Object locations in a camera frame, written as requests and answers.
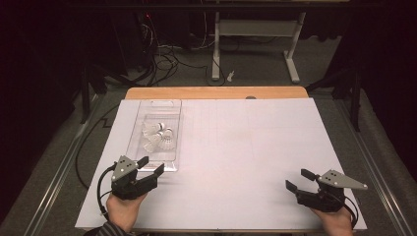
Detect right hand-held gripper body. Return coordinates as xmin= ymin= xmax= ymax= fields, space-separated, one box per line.
xmin=294 ymin=169 xmax=369 ymax=212

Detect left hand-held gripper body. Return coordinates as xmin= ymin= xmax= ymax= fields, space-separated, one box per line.
xmin=110 ymin=155 xmax=159 ymax=201

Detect white feather shuttlecock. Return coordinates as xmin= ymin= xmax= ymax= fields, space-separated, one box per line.
xmin=143 ymin=132 xmax=164 ymax=153
xmin=142 ymin=122 xmax=166 ymax=138
xmin=160 ymin=127 xmax=176 ymax=150

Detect clear plastic tray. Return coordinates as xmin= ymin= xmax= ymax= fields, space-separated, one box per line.
xmin=124 ymin=98 xmax=183 ymax=173

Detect person's left hand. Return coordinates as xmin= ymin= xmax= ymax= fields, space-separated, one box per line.
xmin=105 ymin=192 xmax=149 ymax=234

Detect person's right hand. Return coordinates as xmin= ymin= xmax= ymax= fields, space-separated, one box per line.
xmin=311 ymin=206 xmax=355 ymax=236

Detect white table cover board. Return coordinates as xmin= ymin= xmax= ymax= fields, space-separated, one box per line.
xmin=75 ymin=97 xmax=368 ymax=231

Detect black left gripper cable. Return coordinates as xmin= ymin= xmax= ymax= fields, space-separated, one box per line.
xmin=96 ymin=163 xmax=118 ymax=220

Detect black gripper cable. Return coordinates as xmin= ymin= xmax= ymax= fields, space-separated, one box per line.
xmin=338 ymin=193 xmax=360 ymax=230
xmin=96 ymin=163 xmax=118 ymax=220

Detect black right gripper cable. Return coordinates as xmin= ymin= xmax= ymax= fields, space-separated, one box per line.
xmin=338 ymin=193 xmax=360 ymax=230

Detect metal floor rail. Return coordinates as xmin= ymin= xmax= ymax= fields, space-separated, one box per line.
xmin=24 ymin=94 xmax=102 ymax=236
xmin=333 ymin=97 xmax=417 ymax=236

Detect black floor cable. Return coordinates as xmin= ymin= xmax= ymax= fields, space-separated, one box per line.
xmin=75 ymin=103 xmax=121 ymax=191

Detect tangle of floor cables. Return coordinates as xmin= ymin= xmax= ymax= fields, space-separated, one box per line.
xmin=131 ymin=13 xmax=227 ymax=88

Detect white metal stand frame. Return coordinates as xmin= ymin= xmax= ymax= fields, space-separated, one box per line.
xmin=210 ymin=11 xmax=307 ymax=84

